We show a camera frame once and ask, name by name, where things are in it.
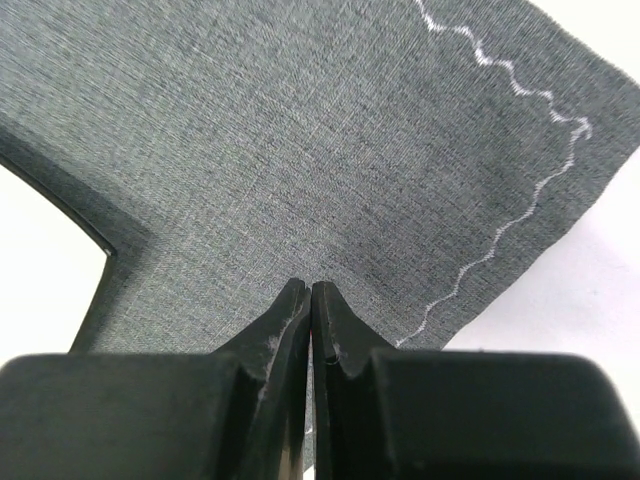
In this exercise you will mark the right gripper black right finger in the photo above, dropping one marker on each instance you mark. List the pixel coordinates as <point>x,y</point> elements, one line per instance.
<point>385,413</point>

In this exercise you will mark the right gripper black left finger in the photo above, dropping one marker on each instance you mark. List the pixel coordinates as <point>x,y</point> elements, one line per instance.
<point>235,413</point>

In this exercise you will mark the dark grey cloth placemat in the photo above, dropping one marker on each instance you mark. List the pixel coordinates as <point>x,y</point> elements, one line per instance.
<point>419,155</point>

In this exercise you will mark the white square plate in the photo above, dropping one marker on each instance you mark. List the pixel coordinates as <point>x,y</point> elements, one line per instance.
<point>53,266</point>

